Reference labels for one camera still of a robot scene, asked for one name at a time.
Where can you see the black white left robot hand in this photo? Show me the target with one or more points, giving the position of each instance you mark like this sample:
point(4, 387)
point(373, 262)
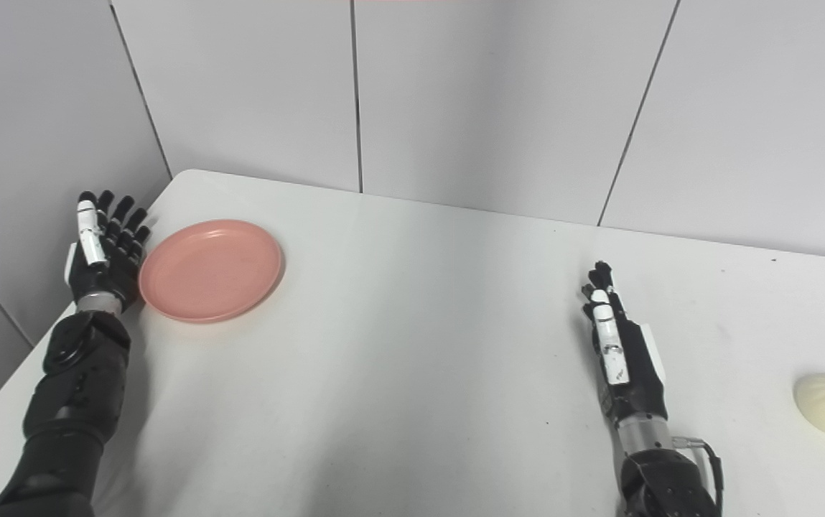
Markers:
point(100, 258)

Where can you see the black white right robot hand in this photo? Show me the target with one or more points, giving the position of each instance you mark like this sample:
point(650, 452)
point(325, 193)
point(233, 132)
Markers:
point(624, 359)

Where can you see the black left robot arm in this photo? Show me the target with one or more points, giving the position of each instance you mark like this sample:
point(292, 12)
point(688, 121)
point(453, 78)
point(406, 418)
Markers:
point(71, 402)

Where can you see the pink round plate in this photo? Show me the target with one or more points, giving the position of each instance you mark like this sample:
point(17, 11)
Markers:
point(211, 271)

